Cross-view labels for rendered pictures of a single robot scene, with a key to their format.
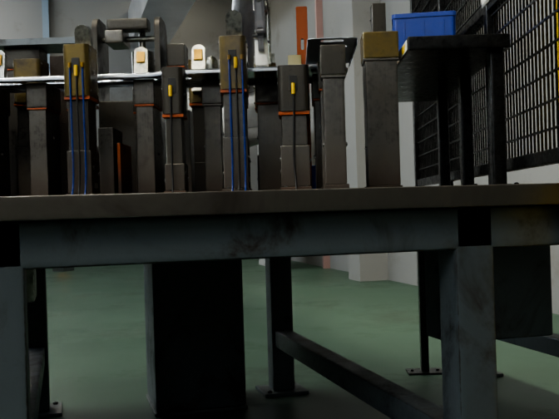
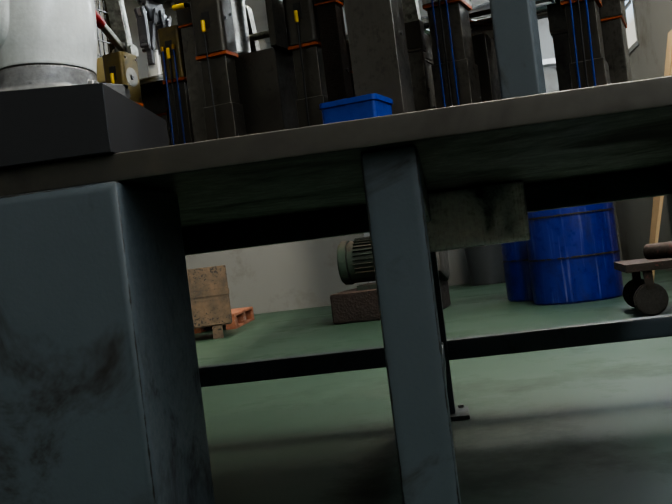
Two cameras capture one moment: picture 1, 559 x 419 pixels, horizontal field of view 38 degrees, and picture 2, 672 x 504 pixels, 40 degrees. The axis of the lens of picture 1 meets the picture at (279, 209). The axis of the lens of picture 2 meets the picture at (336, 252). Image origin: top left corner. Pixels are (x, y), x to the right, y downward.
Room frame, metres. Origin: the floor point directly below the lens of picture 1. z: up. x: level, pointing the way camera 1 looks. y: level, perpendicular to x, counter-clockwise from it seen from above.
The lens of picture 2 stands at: (4.04, 1.23, 0.52)
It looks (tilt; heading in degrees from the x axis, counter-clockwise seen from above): 0 degrees down; 201
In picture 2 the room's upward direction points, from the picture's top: 7 degrees counter-clockwise
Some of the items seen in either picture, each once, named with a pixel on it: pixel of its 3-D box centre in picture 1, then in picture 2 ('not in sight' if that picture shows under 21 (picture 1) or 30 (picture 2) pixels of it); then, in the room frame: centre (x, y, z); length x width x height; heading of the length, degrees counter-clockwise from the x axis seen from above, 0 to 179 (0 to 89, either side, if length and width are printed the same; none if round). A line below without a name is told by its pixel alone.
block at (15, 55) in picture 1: (28, 126); (377, 35); (2.38, 0.72, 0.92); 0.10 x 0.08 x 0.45; 89
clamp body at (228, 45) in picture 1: (234, 117); not in sight; (1.81, 0.09, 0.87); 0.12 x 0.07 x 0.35; 179
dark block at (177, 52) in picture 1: (179, 122); (203, 93); (2.25, 0.27, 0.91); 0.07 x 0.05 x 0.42; 179
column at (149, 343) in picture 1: (192, 308); (84, 407); (2.85, 0.31, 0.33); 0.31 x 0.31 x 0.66; 15
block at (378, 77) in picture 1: (381, 112); not in sight; (1.89, -0.24, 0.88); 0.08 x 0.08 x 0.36; 89
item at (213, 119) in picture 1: (214, 138); not in sight; (2.03, 0.16, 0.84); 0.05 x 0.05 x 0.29; 89
